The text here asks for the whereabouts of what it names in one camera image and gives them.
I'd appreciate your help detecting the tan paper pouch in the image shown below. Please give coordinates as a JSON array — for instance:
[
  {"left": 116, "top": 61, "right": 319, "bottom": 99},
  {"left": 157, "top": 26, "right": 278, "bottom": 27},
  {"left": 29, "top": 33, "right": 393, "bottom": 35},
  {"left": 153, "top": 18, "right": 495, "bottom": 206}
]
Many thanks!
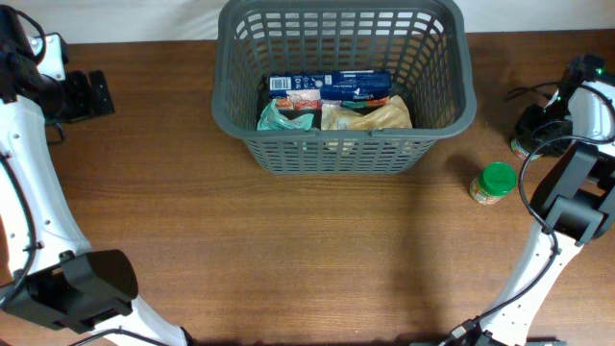
[{"left": 321, "top": 96, "right": 412, "bottom": 131}]

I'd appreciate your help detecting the green lid jar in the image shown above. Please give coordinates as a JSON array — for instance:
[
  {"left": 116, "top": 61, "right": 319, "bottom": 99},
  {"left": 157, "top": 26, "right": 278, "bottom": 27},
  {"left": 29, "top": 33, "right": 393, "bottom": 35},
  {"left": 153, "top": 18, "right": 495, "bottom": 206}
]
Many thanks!
[{"left": 469, "top": 161, "right": 517, "bottom": 205}]

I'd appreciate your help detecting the small tin can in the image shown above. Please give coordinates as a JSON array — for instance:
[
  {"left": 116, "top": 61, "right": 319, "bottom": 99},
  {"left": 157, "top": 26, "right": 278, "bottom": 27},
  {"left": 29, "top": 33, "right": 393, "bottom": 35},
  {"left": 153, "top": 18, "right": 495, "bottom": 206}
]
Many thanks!
[{"left": 510, "top": 137, "right": 529, "bottom": 161}]

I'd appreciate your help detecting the grey plastic basket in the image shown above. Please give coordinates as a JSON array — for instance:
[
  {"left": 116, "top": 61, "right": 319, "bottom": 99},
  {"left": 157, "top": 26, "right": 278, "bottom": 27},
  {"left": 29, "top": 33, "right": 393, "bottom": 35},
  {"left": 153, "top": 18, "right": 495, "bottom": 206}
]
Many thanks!
[{"left": 211, "top": 0, "right": 477, "bottom": 174}]

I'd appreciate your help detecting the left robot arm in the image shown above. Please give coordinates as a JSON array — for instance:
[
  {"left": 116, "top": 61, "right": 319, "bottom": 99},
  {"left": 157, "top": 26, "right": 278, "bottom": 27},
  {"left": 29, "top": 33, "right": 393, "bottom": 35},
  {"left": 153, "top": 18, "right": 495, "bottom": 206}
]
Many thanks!
[{"left": 1, "top": 5, "right": 192, "bottom": 345}]

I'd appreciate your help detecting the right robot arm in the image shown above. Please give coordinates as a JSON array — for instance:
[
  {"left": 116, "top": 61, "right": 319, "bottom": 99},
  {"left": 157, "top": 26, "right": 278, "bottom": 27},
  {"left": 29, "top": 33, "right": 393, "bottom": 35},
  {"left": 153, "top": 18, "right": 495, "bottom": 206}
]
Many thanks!
[{"left": 444, "top": 54, "right": 614, "bottom": 345}]

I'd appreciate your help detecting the blue cardboard box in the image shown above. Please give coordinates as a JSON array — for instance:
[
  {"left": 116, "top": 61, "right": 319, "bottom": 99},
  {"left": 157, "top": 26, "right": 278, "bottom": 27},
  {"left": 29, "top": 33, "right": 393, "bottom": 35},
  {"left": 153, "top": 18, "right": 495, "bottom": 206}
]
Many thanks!
[{"left": 267, "top": 70, "right": 392, "bottom": 111}]

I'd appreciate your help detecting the teal snack packet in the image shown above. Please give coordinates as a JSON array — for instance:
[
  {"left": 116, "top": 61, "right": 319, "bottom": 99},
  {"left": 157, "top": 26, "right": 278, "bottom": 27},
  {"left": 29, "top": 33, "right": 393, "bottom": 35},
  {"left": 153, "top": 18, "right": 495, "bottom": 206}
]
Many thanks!
[{"left": 254, "top": 100, "right": 315, "bottom": 145}]

